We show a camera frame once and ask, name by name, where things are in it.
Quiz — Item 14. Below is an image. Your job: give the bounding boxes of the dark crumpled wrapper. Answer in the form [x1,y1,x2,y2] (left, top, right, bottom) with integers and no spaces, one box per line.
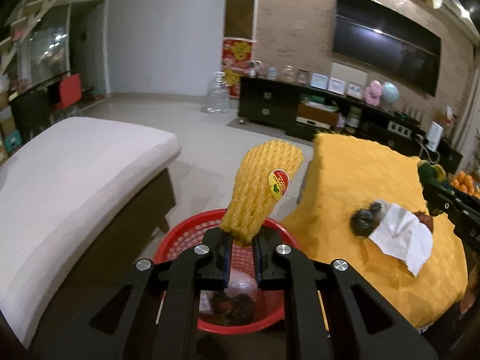
[211,292,256,326]

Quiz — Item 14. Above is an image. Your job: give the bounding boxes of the black router with antennas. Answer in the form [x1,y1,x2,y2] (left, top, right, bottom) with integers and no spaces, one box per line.
[397,107,421,122]

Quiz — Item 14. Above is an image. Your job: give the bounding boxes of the black chair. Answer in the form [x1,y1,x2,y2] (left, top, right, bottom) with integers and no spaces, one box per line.
[9,86,57,139]

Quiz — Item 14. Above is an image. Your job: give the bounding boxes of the white box device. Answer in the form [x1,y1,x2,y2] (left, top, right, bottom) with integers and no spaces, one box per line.
[427,121,444,152]

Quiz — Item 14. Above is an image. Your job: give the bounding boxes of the white wall panel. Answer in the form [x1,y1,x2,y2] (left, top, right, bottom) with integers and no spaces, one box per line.
[332,61,368,83]

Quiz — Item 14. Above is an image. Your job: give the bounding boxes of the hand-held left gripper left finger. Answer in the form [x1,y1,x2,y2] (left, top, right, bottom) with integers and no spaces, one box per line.
[35,228,233,360]

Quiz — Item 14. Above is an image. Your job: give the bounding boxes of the white cushioned sofa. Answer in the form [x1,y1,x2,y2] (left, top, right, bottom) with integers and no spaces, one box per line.
[0,116,180,349]

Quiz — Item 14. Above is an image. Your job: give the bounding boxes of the yellow foam fruit net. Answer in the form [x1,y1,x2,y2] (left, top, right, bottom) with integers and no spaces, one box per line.
[219,139,304,249]

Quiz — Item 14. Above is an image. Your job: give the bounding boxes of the clear plastic bag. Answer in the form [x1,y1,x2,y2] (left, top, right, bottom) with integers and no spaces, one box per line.
[225,275,261,301]

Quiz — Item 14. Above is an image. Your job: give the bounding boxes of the black plastic bag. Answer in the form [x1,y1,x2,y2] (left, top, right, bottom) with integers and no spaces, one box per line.
[350,200,391,238]

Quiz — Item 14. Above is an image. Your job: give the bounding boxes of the black wall television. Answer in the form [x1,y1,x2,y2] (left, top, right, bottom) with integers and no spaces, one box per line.
[332,0,442,98]

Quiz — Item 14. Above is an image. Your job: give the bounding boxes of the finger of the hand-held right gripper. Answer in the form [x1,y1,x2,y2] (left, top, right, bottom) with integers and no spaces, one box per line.
[421,179,480,229]

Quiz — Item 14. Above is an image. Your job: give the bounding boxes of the red plastic mesh basket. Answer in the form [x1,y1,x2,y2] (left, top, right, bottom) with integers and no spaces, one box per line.
[153,209,301,335]

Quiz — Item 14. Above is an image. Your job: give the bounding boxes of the black television cabinet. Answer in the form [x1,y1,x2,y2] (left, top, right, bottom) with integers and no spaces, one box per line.
[238,77,464,173]

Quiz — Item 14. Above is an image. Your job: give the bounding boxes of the red chair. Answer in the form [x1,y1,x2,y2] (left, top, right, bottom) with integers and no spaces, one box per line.
[58,73,82,109]

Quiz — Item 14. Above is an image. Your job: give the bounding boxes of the clear large water jug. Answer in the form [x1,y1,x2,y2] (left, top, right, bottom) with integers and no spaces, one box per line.
[202,71,230,115]

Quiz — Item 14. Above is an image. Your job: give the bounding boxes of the pink plush toy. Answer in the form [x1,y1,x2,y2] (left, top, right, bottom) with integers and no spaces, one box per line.
[364,80,383,106]

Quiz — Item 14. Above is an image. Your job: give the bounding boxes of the pile of oranges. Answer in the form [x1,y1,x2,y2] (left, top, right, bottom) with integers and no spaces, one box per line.
[448,170,480,199]

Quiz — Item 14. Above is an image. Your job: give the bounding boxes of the white tissue paper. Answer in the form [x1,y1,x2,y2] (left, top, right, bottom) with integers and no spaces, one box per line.
[368,202,434,277]

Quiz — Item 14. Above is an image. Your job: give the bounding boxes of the stack of cardboard boxes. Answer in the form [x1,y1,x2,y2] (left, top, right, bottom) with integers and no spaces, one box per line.
[0,105,23,162]

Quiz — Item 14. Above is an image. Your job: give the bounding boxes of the dark brown sofa base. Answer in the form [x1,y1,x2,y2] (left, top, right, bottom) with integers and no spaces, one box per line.
[26,165,177,360]

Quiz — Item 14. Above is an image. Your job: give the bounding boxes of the white power sockets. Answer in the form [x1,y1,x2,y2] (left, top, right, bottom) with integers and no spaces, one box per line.
[386,122,413,137]

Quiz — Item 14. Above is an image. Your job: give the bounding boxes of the red festive wall poster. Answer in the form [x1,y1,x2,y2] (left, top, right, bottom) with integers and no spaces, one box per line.
[221,37,256,98]

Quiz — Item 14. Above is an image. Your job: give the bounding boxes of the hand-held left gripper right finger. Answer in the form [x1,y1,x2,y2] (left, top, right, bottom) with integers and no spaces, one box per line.
[252,229,440,360]

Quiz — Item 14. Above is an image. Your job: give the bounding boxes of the brown fruit peel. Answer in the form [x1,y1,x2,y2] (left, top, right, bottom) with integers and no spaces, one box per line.
[414,212,435,233]

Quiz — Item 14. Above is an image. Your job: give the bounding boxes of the green yellow fruit peel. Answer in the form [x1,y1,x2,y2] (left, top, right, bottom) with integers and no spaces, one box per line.
[417,160,447,186]

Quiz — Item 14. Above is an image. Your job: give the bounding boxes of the blue globe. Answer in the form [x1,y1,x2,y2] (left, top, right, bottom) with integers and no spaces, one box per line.
[382,82,400,106]

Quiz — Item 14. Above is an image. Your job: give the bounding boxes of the yellow tablecloth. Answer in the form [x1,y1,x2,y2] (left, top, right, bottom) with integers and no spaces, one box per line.
[279,132,469,332]

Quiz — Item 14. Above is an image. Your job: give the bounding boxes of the wooden stepped wall shelf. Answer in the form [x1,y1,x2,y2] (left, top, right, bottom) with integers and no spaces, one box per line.
[0,0,70,72]

